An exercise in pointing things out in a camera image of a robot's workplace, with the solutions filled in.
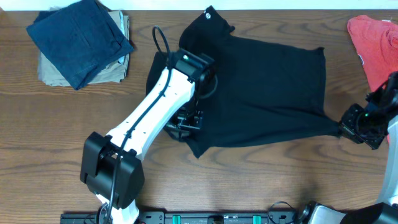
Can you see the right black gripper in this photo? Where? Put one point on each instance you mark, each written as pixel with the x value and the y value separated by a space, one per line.
pixel 347 125

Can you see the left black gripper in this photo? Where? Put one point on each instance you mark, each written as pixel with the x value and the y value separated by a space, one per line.
pixel 185 132

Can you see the black t-shirt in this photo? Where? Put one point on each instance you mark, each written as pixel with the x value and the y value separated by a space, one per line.
pixel 265 93

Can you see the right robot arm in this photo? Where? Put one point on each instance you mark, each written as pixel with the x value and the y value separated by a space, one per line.
pixel 383 210

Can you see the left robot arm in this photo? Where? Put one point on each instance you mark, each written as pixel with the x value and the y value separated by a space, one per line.
pixel 111 165

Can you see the red t-shirt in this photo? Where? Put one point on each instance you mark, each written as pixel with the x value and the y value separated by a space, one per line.
pixel 376 44

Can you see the folded navy blue garment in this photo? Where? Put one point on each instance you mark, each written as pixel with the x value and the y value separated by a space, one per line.
pixel 80 40

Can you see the folded khaki garment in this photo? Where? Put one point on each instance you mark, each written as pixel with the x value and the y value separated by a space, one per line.
pixel 114 72

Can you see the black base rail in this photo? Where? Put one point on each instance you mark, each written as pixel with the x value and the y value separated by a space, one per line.
pixel 215 218

